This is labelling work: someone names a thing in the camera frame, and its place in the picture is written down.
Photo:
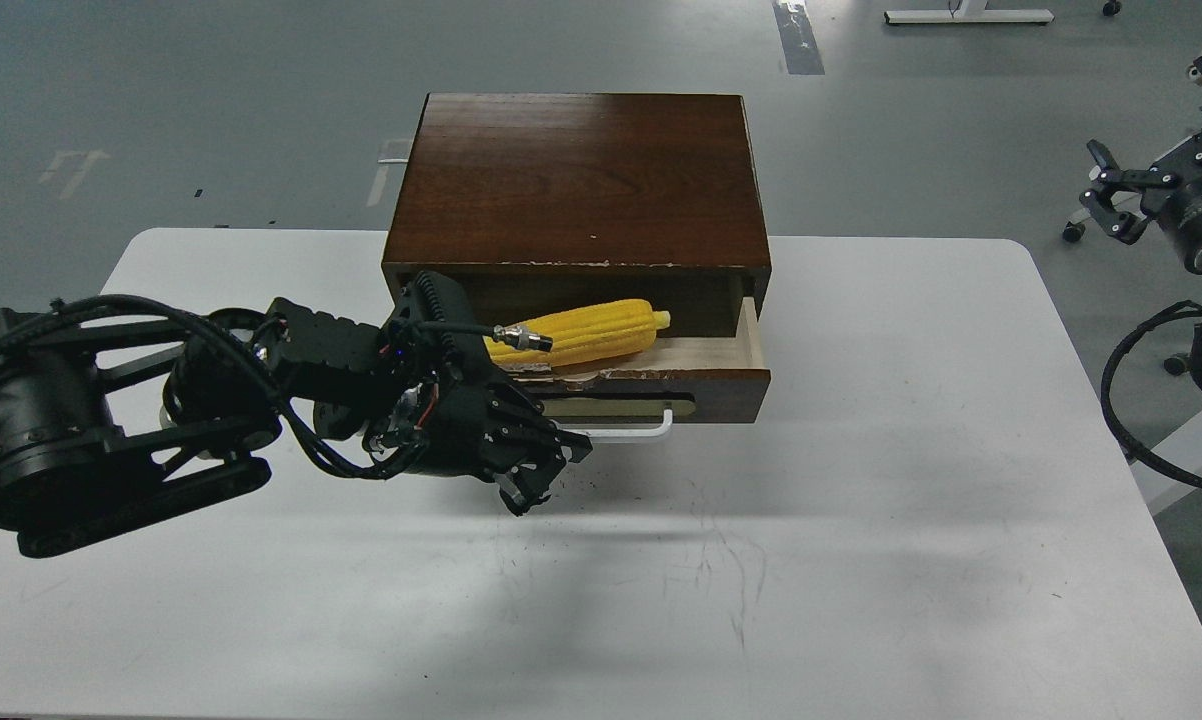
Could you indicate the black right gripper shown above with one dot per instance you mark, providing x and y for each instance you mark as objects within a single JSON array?
[{"x": 1123, "y": 202}]

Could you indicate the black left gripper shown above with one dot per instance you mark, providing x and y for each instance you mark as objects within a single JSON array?
[{"x": 418, "y": 394}]

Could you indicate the yellow corn cob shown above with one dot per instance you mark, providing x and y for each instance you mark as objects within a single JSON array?
[{"x": 588, "y": 334}]

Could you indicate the wooden drawer with white handle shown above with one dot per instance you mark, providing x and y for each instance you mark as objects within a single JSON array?
[{"x": 701, "y": 378}]

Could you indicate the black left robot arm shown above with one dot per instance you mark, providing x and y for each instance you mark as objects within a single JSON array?
[{"x": 119, "y": 412}]

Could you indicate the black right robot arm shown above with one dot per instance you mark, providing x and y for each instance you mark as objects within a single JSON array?
[{"x": 1167, "y": 193}]

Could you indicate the dark wooden drawer cabinet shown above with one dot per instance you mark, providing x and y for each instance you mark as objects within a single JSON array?
[{"x": 539, "y": 202}]

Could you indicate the white stand base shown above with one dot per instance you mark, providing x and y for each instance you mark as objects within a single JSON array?
[{"x": 968, "y": 13}]

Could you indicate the grey floor tape strip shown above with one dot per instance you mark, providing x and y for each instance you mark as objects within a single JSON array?
[{"x": 799, "y": 47}]

